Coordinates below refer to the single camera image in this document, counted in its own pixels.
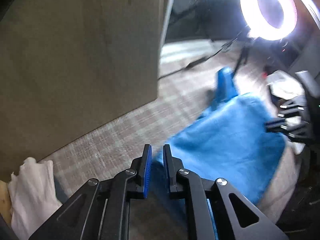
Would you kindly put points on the black tripod stand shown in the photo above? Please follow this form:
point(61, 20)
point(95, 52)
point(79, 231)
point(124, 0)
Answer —
point(244, 54)

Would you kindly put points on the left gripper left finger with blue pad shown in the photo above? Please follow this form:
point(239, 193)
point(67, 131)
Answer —
point(101, 209)

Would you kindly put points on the white ring light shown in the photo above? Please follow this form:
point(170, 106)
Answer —
point(270, 19)

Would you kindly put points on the light wooden board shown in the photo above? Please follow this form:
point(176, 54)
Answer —
point(70, 66)

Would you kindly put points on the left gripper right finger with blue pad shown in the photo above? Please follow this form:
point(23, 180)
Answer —
point(215, 209)

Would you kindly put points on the black power adapter with cable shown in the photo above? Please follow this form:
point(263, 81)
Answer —
point(180, 56)

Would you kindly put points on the plaid checkered bed sheet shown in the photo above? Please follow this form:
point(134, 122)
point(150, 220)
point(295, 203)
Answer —
point(110, 148)

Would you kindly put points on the blue striped garment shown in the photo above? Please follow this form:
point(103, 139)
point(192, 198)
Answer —
point(228, 140)

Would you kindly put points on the cream satin garment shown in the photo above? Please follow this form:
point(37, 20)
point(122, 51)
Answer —
point(287, 94)

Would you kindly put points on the beige folded garment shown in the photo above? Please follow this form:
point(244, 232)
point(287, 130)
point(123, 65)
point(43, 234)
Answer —
point(33, 197)

